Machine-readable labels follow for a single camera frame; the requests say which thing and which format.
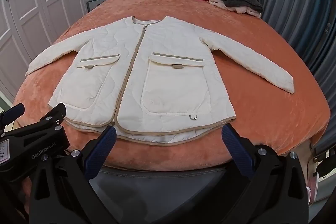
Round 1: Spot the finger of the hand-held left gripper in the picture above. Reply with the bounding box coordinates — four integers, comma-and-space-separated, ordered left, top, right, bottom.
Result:
39, 102, 67, 127
0, 103, 26, 127

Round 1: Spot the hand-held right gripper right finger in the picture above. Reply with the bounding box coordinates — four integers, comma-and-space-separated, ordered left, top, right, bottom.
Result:
221, 123, 309, 224

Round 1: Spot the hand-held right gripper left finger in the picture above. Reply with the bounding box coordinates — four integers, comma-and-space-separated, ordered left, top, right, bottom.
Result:
28, 125, 117, 224

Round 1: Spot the white quilted jacket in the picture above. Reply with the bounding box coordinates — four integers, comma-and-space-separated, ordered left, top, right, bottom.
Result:
25, 15, 294, 146

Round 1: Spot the orange plush blanket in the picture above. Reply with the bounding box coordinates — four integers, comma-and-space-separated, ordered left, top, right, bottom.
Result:
13, 0, 331, 172

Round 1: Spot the grey nightstand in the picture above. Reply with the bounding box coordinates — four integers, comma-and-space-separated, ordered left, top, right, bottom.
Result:
86, 0, 111, 13

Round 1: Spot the cream fleece garment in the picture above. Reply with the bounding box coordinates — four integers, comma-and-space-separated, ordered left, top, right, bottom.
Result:
209, 0, 263, 18

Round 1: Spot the grey knit garment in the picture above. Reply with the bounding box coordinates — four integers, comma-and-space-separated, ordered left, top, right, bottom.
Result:
218, 0, 264, 12

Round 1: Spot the blue-grey curtain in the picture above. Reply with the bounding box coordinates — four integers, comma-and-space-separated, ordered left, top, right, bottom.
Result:
259, 0, 336, 98

